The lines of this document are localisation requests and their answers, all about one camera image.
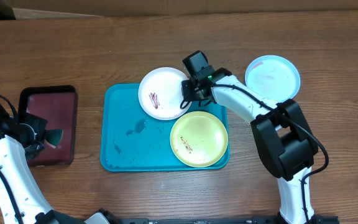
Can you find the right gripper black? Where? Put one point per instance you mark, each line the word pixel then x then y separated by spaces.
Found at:
pixel 186 88

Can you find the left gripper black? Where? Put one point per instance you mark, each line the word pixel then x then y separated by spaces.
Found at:
pixel 40 123

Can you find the green and pink sponge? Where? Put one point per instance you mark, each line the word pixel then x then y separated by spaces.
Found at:
pixel 53 137

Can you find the light blue round plate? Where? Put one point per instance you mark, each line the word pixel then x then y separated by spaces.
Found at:
pixel 273 77

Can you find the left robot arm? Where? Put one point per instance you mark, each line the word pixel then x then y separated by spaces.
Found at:
pixel 21 200

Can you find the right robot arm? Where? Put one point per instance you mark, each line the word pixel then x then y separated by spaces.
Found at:
pixel 285 143

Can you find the black tray with red liquid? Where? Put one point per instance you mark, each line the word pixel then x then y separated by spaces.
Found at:
pixel 58 105

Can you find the teal plastic serving tray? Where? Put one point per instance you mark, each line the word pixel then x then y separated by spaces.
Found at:
pixel 131 140

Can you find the white round plate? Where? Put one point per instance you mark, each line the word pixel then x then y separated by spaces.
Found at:
pixel 160 93

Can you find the yellow green round plate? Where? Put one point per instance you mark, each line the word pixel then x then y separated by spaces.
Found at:
pixel 199 139

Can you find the brown cardboard backdrop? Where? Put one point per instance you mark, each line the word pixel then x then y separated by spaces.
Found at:
pixel 180 7

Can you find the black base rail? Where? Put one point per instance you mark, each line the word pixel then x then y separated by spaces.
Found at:
pixel 264 219

